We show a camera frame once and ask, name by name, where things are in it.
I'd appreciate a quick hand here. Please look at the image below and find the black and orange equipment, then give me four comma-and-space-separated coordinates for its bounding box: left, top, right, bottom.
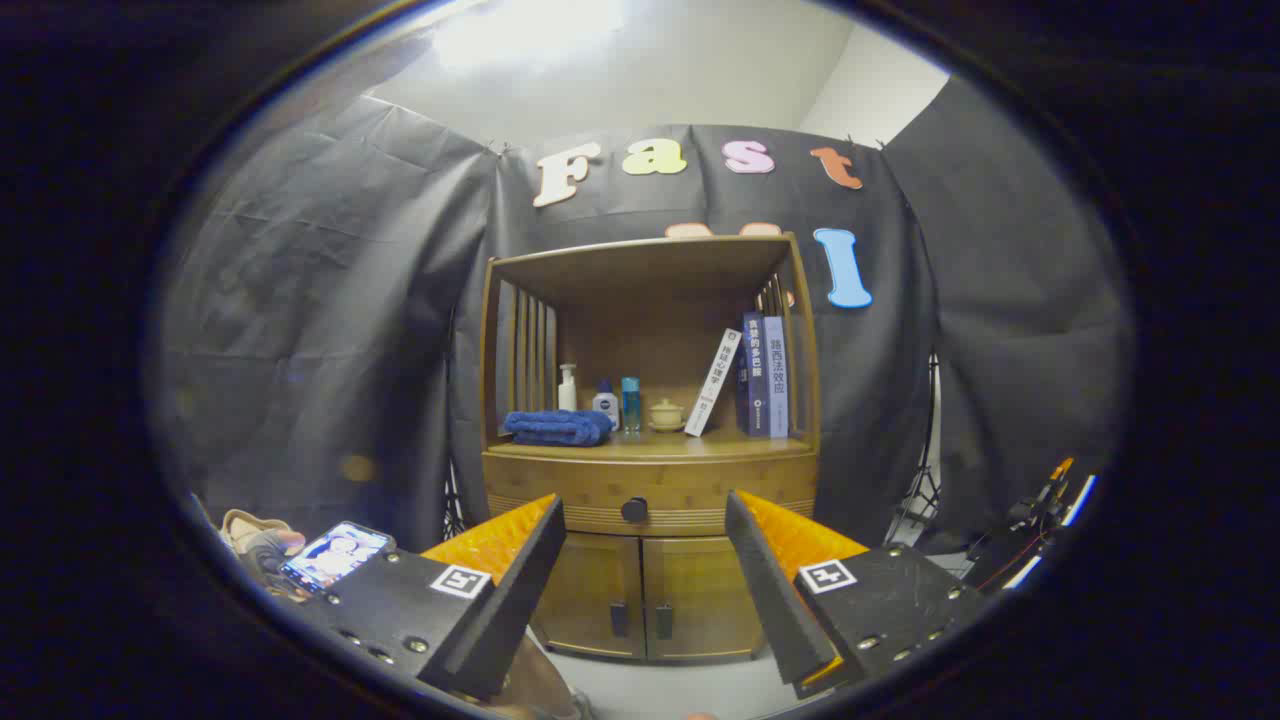
965, 455, 1101, 593

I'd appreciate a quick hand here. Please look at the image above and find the wooden cabinet door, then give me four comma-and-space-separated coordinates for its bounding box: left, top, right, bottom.
530, 532, 646, 661
641, 536, 769, 661

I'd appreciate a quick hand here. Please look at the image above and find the folded blue towel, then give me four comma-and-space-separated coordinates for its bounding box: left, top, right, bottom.
503, 409, 615, 447

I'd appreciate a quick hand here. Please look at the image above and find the pale lilac book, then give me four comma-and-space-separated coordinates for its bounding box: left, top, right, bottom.
764, 316, 790, 439

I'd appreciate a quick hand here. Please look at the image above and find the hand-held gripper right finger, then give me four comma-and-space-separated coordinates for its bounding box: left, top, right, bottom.
724, 489, 993, 701

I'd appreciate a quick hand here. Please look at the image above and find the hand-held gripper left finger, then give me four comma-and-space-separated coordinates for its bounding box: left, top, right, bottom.
295, 493, 568, 701

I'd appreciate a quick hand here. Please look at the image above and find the beige curved object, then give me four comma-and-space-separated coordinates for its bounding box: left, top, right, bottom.
220, 508, 293, 551

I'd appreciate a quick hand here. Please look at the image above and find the person's leg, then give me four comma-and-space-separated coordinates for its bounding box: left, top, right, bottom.
495, 632, 596, 720

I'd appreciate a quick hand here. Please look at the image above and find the wooden countertop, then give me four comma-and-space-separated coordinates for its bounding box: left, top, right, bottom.
487, 430, 813, 463

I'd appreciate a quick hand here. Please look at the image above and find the dark blue book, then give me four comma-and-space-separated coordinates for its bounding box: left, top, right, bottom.
737, 311, 771, 437

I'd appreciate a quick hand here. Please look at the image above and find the wooden cabinet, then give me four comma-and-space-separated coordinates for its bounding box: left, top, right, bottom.
478, 233, 823, 663

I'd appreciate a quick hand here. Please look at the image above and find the white book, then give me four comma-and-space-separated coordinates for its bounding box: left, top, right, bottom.
684, 328, 743, 438

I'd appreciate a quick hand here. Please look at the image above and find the smartphone with lit screen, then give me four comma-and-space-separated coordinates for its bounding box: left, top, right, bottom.
280, 521, 394, 593

